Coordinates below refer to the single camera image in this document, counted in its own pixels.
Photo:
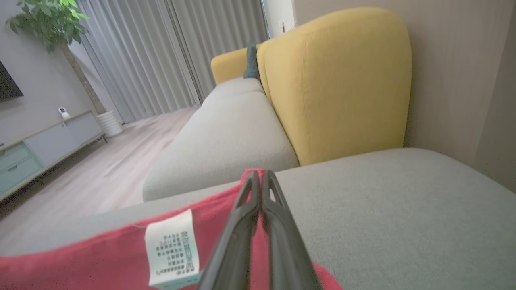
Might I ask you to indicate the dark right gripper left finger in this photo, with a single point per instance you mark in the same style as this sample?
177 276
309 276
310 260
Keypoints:
236 241

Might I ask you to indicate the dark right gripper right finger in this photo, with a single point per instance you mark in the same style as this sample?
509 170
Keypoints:
286 249

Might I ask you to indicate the red jersey with striped trim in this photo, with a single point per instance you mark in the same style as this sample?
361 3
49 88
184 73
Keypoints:
100 262

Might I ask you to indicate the grey sofa seat cushion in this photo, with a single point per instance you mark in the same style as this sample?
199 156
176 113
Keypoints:
234 86
403 221
225 145

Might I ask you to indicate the white ribbed plant pot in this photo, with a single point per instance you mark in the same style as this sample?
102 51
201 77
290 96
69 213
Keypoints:
109 123

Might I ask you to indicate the teal throw pillow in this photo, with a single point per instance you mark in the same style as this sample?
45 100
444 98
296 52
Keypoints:
252 60

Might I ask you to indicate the grey pleated curtain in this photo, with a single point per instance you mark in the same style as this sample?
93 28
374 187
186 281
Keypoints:
133 60
217 36

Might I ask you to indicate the grey and teal tv cabinet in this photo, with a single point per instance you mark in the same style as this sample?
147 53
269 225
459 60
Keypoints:
48 149

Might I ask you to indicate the green indoor tree plant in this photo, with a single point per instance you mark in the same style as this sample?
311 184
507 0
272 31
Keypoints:
48 20

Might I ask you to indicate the small white security camera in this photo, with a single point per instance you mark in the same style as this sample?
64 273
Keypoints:
63 112

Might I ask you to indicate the white wall socket plug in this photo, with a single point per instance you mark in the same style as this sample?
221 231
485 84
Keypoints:
282 26

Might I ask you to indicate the black wall television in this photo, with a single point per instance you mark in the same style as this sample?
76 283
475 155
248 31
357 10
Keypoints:
8 82

